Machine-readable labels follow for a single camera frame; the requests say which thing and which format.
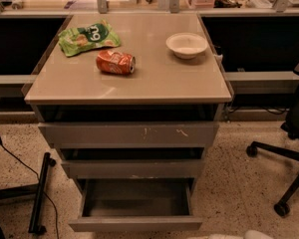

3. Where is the black floor stand leg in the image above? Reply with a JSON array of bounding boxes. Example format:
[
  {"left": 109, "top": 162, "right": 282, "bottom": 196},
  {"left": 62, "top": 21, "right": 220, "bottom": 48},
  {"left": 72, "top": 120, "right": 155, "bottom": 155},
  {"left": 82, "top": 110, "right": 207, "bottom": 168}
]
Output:
[{"left": 0, "top": 152, "right": 56, "bottom": 235}]

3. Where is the black office chair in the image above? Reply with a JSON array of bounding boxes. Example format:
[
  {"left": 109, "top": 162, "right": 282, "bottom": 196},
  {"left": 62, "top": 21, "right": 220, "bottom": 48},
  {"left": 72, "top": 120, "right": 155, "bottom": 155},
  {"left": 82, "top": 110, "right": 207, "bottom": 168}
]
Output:
[{"left": 246, "top": 56, "right": 299, "bottom": 217}]

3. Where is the grey middle drawer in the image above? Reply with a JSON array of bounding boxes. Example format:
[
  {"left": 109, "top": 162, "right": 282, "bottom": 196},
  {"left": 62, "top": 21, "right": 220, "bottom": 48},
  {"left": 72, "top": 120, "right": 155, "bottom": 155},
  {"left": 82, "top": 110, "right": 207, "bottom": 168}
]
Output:
[{"left": 62, "top": 159, "right": 202, "bottom": 178}]

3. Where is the crushed orange soda can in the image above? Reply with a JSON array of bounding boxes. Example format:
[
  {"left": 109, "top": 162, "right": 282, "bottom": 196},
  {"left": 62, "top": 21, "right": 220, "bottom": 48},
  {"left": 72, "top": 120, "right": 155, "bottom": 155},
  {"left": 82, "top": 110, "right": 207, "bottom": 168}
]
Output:
[{"left": 96, "top": 50, "right": 136, "bottom": 75}]

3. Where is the grey top drawer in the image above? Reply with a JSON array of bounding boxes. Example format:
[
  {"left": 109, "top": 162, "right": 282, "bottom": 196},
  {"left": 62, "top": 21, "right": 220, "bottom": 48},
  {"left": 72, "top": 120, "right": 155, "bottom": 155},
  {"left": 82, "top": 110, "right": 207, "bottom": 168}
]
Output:
[{"left": 39, "top": 121, "right": 218, "bottom": 148}]

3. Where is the white bowl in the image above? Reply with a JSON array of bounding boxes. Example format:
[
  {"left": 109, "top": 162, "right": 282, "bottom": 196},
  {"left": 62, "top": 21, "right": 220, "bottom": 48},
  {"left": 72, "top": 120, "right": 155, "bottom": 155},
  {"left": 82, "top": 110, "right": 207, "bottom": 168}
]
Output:
[{"left": 165, "top": 33, "right": 207, "bottom": 60}]

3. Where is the green snack bag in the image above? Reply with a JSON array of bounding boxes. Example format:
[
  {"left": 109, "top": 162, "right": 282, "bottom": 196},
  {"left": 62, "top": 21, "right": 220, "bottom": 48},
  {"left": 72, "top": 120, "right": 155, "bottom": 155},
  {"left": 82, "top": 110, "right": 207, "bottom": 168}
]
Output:
[{"left": 58, "top": 20, "right": 121, "bottom": 57}]

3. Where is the grey bottom drawer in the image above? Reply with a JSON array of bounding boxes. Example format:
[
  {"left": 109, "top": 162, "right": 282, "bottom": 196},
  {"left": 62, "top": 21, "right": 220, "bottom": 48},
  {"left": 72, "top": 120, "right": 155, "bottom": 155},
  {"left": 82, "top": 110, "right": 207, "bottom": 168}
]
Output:
[{"left": 69, "top": 178, "right": 202, "bottom": 232}]

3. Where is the black cable on floor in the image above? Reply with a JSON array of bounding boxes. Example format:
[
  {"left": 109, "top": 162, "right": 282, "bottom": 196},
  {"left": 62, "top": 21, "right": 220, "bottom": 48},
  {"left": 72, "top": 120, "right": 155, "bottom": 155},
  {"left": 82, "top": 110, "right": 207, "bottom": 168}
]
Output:
[{"left": 0, "top": 122, "right": 60, "bottom": 239}]

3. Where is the grey drawer cabinet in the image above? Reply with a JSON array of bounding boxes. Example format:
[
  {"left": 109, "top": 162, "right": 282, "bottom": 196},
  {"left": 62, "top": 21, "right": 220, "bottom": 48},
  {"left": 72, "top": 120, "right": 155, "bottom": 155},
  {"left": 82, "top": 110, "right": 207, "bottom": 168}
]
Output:
[{"left": 24, "top": 12, "right": 233, "bottom": 204}]

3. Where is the grey drawer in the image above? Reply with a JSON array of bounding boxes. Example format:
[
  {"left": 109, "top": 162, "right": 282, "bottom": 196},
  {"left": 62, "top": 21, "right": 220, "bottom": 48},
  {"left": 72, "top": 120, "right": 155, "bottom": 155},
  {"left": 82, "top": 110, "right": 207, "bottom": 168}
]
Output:
[
  {"left": 62, "top": 159, "right": 202, "bottom": 178},
  {"left": 69, "top": 178, "right": 202, "bottom": 232},
  {"left": 39, "top": 121, "right": 218, "bottom": 148}
]

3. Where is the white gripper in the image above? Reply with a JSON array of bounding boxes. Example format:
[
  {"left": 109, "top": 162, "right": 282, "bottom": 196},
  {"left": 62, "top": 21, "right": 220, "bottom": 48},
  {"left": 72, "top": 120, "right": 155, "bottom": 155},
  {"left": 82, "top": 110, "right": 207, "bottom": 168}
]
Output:
[{"left": 207, "top": 234, "right": 243, "bottom": 239}]

